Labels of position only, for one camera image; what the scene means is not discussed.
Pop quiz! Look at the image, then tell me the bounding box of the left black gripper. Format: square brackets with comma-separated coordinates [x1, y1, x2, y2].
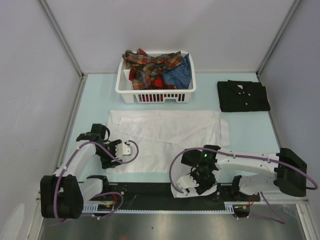
[95, 139, 122, 169]

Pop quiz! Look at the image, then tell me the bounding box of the white long sleeve shirt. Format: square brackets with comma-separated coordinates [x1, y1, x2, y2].
[106, 109, 230, 182]

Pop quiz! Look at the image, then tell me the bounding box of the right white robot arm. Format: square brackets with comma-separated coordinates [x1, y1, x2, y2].
[177, 145, 307, 201]

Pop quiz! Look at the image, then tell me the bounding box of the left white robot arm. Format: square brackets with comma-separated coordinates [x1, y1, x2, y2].
[40, 123, 123, 221]

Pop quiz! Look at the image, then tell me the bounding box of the white plastic laundry basket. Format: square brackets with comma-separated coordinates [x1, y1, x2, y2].
[115, 48, 197, 104]

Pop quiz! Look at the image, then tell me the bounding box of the red black plaid shirt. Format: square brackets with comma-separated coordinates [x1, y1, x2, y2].
[138, 76, 177, 103]

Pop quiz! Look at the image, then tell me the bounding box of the brown plaid shirt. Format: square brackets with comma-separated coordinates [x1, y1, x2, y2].
[122, 48, 183, 90]

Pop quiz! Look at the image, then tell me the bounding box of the folded black shirt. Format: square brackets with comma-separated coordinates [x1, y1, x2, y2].
[217, 80, 271, 113]

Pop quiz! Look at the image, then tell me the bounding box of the blue checked shirt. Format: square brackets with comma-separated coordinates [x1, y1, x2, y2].
[162, 54, 192, 90]

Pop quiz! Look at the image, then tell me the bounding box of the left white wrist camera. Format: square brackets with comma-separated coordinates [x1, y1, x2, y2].
[115, 140, 133, 158]

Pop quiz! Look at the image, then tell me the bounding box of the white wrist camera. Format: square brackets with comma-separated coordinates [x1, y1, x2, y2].
[115, 140, 133, 158]
[177, 174, 199, 196]

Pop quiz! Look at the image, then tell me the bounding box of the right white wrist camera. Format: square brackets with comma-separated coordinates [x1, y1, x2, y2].
[177, 174, 199, 196]

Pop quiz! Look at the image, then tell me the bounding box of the white slotted cable duct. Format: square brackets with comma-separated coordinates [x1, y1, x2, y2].
[82, 202, 234, 215]

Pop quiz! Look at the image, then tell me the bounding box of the left aluminium corner post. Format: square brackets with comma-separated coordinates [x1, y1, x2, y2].
[36, 0, 84, 80]

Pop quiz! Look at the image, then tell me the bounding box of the aluminium corner post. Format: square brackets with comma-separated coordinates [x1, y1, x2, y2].
[255, 0, 303, 80]
[36, 0, 84, 80]

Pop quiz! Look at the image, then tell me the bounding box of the right aluminium corner post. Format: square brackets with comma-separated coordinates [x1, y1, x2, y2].
[255, 0, 303, 80]

